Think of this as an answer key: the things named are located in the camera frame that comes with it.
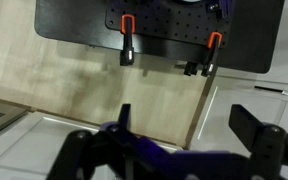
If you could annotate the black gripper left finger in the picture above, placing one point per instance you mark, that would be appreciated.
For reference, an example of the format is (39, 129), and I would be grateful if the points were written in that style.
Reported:
(74, 153)

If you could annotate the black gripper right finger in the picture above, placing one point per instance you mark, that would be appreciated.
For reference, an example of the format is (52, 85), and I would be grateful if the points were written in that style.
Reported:
(267, 146)

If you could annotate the orange black bar clamp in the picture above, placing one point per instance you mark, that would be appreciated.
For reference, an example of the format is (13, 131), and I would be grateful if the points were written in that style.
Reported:
(212, 55)
(128, 43)

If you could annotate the small black clamp foot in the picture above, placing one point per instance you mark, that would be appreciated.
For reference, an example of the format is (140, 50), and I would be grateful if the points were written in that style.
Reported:
(190, 68)

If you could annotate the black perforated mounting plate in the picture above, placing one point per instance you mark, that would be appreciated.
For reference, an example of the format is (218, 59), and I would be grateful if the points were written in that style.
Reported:
(170, 23)

